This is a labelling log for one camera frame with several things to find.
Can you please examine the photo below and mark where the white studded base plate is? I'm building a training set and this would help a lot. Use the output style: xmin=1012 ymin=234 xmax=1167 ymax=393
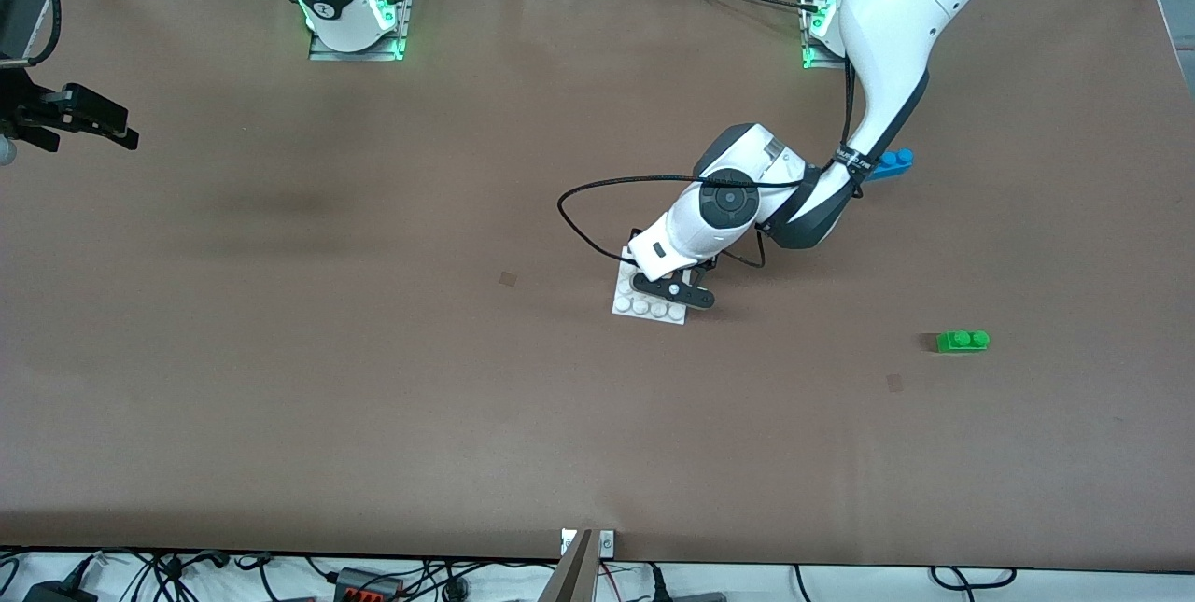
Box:
xmin=612 ymin=245 xmax=692 ymax=327

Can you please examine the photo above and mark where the blue toy block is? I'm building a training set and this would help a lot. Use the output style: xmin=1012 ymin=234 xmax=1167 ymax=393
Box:
xmin=864 ymin=148 xmax=915 ymax=184

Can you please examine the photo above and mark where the black adapter with orange levers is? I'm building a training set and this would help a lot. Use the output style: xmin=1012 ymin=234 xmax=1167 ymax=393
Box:
xmin=331 ymin=567 xmax=404 ymax=602

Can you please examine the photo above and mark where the black power adapter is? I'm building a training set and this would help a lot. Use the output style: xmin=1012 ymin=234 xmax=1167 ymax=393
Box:
xmin=21 ymin=579 xmax=99 ymax=602

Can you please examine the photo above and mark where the white stand bracket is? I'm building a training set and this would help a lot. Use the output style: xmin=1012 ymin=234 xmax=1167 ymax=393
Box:
xmin=560 ymin=528 xmax=616 ymax=557

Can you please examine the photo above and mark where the grey camera stand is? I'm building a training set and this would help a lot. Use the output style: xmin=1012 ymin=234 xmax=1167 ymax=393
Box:
xmin=539 ymin=528 xmax=598 ymax=602

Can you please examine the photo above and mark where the looped black cable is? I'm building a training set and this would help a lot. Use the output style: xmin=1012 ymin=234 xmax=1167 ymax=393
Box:
xmin=929 ymin=567 xmax=1019 ymax=591

